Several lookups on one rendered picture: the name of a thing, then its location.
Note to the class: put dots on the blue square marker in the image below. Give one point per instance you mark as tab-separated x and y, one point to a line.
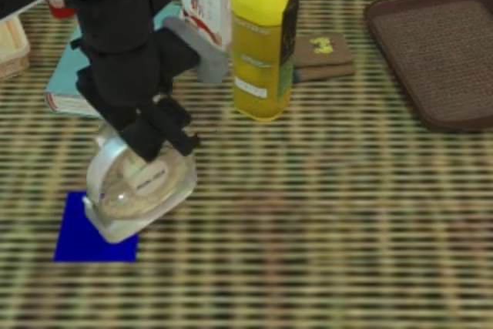
77	240

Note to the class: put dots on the light blue book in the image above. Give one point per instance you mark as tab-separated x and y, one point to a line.
67	86

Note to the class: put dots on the small red and white can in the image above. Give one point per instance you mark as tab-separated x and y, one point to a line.
61	7

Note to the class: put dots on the yellow bottle with dark cap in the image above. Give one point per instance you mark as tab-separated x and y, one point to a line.
262	48

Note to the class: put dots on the white carton with red print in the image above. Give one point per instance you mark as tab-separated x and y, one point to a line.
210	1

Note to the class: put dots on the woven wicker basket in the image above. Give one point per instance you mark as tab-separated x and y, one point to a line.
11	51

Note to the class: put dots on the brown plastic tray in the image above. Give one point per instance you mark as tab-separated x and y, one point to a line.
439	55

